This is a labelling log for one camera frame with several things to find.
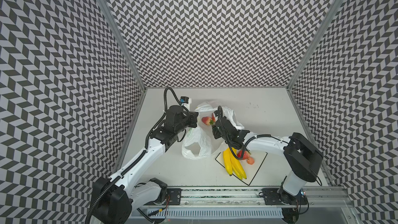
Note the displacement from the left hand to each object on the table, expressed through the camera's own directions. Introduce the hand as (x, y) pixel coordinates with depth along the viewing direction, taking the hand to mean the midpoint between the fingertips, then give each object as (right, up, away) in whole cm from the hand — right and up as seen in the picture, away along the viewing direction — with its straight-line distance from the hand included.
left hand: (198, 113), depth 78 cm
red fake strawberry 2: (+5, -6, +14) cm, 16 cm away
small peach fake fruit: (+27, -25, +3) cm, 37 cm away
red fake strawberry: (+25, -23, +4) cm, 34 cm away
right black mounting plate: (+36, -41, -3) cm, 55 cm away
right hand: (+9, -9, +10) cm, 17 cm away
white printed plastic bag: (+1, -13, -7) cm, 15 cm away
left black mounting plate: (-11, -38, -6) cm, 40 cm away
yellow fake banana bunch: (+17, -26, -1) cm, 31 cm away
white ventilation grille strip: (+11, -44, -9) cm, 47 cm away
